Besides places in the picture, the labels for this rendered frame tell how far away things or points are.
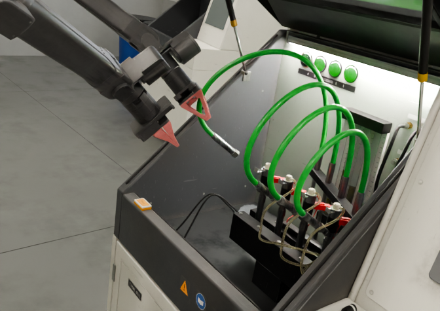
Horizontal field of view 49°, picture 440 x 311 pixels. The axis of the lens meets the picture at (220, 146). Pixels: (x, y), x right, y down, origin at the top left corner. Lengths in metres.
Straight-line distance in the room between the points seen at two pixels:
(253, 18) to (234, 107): 2.69
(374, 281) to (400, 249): 0.09
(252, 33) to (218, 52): 0.34
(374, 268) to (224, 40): 3.23
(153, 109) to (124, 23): 0.32
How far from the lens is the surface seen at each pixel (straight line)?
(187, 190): 1.59
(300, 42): 1.55
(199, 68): 4.09
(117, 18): 1.28
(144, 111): 1.02
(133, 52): 7.37
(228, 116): 1.57
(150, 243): 1.35
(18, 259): 2.89
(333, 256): 1.05
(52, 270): 2.80
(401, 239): 1.08
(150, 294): 1.42
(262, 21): 4.27
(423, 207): 1.06
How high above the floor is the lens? 1.60
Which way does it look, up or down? 20 degrees down
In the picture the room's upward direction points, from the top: 9 degrees clockwise
